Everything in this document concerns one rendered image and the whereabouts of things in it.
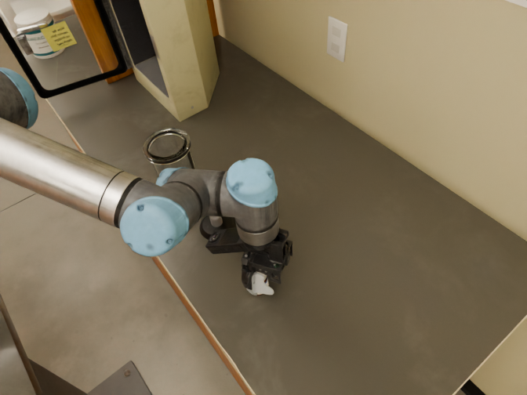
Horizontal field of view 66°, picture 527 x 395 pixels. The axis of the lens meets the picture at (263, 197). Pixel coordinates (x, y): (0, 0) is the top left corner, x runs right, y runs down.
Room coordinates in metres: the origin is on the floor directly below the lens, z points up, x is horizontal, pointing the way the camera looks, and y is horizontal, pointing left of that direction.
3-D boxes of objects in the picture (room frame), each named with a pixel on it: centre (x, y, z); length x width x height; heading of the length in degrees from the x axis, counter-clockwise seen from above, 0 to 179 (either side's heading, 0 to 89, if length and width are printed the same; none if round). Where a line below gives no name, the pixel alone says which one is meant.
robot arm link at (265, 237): (0.42, 0.01, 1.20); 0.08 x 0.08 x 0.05
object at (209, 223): (0.59, 0.12, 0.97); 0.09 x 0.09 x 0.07
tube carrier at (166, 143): (0.69, 0.20, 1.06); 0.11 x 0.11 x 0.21
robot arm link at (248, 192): (0.42, 0.02, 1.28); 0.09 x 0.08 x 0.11; 76
